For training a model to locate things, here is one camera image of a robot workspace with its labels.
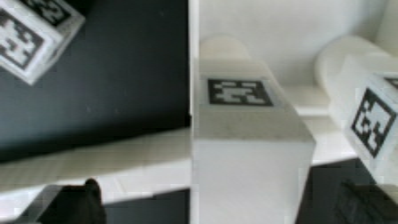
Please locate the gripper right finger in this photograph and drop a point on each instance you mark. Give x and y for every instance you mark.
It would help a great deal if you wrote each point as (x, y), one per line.
(367, 204)

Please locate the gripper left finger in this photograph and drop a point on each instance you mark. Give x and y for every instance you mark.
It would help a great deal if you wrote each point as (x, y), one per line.
(67, 205)

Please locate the white chair leg with tag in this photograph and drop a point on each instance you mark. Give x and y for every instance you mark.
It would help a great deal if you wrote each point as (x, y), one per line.
(356, 72)

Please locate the white chair seat part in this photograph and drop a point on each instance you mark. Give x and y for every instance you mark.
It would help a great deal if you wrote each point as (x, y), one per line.
(280, 31)

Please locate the white L-shaped border fence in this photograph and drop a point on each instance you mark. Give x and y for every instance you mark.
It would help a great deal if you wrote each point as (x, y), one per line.
(139, 167)

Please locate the white cube nut with tag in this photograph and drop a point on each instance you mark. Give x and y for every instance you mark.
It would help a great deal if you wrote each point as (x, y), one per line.
(40, 24)

